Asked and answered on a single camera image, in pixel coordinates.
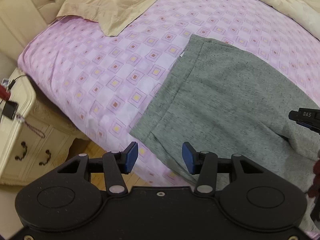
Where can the beige pillow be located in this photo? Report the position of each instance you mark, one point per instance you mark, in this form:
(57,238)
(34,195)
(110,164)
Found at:
(113,16)

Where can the purple patterned bed sheet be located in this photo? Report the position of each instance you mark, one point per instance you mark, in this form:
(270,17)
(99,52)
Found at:
(105,83)

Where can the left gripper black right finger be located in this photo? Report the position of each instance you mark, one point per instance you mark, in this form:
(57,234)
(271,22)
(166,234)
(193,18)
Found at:
(207,165)

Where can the grey speckled pants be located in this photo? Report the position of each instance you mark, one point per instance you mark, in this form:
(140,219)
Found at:
(222,99)

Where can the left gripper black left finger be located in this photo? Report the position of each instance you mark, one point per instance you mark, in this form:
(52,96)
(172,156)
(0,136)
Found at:
(112,165)

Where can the cream nightstand with drawers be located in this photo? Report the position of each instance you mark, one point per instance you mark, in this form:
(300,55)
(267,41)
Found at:
(38,139)

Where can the cream tufted headboard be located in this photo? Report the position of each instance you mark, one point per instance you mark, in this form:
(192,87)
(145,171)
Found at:
(22,20)

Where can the red black items on nightstand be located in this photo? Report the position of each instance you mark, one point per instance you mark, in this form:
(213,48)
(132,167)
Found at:
(10,107)

